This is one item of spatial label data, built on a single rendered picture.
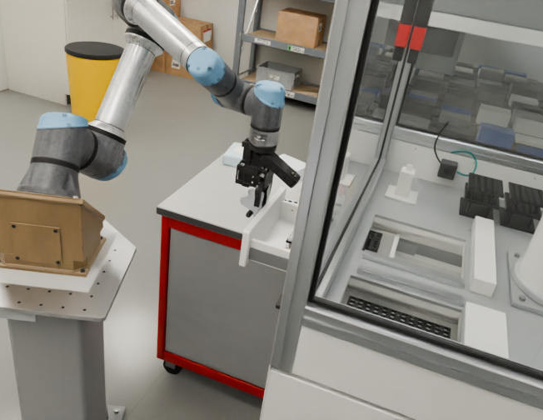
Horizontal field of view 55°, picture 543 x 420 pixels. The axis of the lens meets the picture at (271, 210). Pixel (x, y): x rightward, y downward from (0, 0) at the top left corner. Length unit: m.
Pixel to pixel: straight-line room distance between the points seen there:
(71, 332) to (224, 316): 0.55
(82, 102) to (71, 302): 2.78
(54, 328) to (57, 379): 0.19
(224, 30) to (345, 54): 5.35
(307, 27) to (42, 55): 2.34
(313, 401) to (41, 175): 0.83
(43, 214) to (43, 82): 3.64
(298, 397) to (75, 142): 0.83
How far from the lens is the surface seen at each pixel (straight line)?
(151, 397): 2.11
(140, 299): 2.52
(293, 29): 5.23
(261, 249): 1.32
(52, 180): 1.36
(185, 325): 1.94
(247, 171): 1.34
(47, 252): 1.39
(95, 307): 1.31
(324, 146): 0.70
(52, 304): 1.33
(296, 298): 0.83
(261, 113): 1.28
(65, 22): 4.63
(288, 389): 0.95
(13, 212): 1.37
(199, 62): 1.22
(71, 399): 1.70
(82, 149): 1.42
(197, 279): 1.79
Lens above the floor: 1.60
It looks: 29 degrees down
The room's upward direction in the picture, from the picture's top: 9 degrees clockwise
